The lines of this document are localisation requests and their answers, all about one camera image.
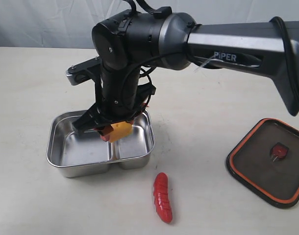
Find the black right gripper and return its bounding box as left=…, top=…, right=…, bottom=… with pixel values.
left=73, top=66, right=156, bottom=142

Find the yellow toy cheese wedge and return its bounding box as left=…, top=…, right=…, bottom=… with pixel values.
left=109, top=121, right=132, bottom=143

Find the red toy sausage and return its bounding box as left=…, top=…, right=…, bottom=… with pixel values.
left=153, top=172, right=173, bottom=224

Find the transparent lid with orange valve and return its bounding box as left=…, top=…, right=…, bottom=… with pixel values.
left=225, top=118, right=299, bottom=209

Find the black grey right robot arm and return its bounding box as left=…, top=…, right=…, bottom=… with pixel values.
left=67, top=8, right=299, bottom=136

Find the stainless steel lunch box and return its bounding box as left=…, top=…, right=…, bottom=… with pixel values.
left=47, top=111, right=155, bottom=178

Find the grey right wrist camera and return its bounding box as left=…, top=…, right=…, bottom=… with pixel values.
left=66, top=57, right=102, bottom=86

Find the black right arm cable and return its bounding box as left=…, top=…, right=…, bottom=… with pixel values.
left=120, top=0, right=299, bottom=125

